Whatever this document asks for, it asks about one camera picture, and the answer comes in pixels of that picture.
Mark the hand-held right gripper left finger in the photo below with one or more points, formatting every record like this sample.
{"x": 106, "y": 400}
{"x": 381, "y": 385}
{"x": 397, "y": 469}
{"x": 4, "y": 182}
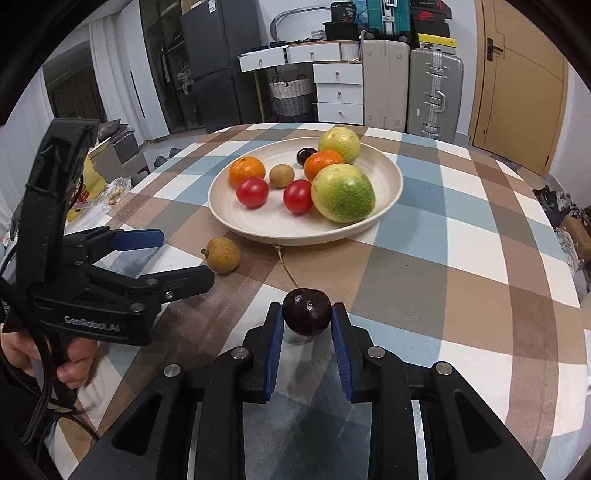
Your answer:
{"x": 275, "y": 350}

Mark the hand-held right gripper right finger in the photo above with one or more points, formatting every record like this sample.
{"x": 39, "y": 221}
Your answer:
{"x": 341, "y": 350}

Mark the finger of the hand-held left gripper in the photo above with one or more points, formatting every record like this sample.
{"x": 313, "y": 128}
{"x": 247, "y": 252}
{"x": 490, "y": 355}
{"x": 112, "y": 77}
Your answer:
{"x": 138, "y": 239}
{"x": 184, "y": 281}

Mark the dark red cherry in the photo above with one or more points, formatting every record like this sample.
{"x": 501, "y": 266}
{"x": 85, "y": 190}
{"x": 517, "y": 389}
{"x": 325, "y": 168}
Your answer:
{"x": 307, "y": 316}

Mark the brown longan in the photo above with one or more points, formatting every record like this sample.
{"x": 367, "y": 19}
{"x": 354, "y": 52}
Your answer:
{"x": 280, "y": 176}
{"x": 224, "y": 255}

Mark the red cherry tomato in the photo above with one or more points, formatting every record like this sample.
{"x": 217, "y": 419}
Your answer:
{"x": 252, "y": 191}
{"x": 298, "y": 196}

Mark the orange tangerine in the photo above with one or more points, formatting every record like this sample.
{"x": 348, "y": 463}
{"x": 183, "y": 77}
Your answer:
{"x": 247, "y": 170}
{"x": 323, "y": 164}

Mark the dark purple plum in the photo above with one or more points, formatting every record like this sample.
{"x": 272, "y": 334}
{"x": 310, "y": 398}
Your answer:
{"x": 305, "y": 154}

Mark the cream round plate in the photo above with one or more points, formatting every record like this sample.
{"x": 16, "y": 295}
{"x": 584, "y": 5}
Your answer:
{"x": 388, "y": 175}

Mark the person's left forearm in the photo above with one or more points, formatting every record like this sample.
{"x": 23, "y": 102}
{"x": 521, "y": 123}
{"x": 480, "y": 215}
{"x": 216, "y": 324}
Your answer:
{"x": 18, "y": 415}

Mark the person's left hand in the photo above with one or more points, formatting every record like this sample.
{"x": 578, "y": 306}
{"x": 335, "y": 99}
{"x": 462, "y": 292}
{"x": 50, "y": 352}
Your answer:
{"x": 18, "y": 350}

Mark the yellow bag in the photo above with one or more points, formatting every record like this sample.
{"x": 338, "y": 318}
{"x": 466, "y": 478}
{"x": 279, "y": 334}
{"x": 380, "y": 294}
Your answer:
{"x": 92, "y": 182}

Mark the thin brown fruit stem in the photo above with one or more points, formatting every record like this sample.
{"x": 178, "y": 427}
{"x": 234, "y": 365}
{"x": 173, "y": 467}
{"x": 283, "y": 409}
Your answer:
{"x": 284, "y": 265}

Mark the white open box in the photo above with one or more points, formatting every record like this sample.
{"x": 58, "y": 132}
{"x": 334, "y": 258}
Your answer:
{"x": 115, "y": 154}

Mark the checkered tablecloth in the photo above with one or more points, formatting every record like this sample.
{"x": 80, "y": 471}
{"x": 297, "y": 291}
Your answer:
{"x": 461, "y": 277}

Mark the green yellow passion fruit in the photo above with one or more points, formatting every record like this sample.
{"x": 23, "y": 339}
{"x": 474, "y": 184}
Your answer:
{"x": 342, "y": 193}

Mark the dark glass cabinet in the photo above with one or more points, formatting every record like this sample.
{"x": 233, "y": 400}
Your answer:
{"x": 161, "y": 69}

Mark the wooden stick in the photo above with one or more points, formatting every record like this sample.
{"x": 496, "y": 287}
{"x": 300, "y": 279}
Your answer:
{"x": 258, "y": 97}

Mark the dark refrigerator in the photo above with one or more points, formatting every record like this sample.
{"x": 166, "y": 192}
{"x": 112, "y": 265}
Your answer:
{"x": 217, "y": 64}

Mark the woven laundry basket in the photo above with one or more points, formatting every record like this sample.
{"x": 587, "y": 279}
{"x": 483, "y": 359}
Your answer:
{"x": 290, "y": 97}

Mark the white drawer cabinet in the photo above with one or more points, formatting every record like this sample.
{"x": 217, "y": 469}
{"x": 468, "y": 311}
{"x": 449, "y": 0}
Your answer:
{"x": 339, "y": 92}

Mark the grey hoop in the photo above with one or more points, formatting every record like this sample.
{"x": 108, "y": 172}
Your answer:
{"x": 277, "y": 21}

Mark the pile of sneakers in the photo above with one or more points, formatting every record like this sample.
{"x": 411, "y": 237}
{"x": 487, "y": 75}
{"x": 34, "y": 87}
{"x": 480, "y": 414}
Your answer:
{"x": 554, "y": 198}

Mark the beige suitcase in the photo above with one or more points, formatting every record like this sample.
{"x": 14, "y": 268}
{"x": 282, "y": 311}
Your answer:
{"x": 385, "y": 83}

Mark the silver suitcase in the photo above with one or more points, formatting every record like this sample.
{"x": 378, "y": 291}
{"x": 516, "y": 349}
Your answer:
{"x": 434, "y": 92}

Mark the black packet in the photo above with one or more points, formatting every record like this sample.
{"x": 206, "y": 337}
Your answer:
{"x": 344, "y": 11}

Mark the black yellow shoebox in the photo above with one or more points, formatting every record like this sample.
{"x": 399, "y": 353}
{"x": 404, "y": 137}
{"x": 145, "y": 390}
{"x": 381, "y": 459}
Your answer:
{"x": 436, "y": 42}

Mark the wooden door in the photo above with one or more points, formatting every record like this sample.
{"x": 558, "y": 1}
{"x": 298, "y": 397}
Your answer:
{"x": 521, "y": 78}

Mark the teal suitcase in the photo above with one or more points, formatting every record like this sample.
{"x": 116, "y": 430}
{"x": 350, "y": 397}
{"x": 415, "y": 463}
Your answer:
{"x": 388, "y": 16}

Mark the plain black shoebox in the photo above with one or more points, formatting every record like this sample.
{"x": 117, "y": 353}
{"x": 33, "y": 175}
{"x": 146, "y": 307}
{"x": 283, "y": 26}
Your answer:
{"x": 431, "y": 27}

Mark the black shoebox red logo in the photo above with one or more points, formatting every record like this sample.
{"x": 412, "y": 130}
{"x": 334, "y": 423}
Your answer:
{"x": 429, "y": 13}

